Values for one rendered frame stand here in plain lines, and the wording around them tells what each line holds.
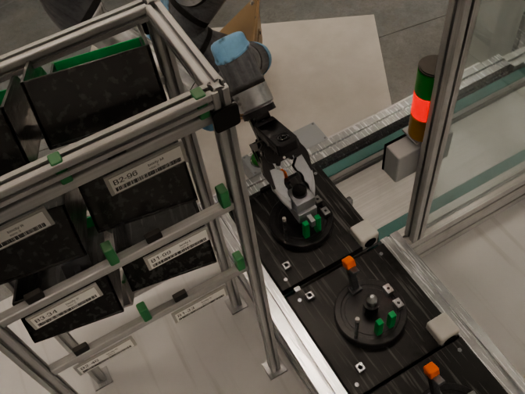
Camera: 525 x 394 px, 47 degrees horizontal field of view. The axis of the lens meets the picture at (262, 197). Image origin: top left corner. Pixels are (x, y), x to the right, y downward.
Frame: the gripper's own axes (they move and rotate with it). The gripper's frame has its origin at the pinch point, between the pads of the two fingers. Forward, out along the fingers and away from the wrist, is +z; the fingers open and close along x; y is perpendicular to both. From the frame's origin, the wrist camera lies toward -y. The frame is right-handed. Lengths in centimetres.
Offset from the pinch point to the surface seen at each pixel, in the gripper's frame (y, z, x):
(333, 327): -8.6, 24.0, 7.5
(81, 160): -56, -25, 35
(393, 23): 171, -24, -137
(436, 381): -29.5, 32.2, 0.6
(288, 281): 0.6, 14.5, 9.7
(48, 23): 251, -106, 19
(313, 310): -5.2, 20.5, 8.9
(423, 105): -28.4, -10.0, -16.7
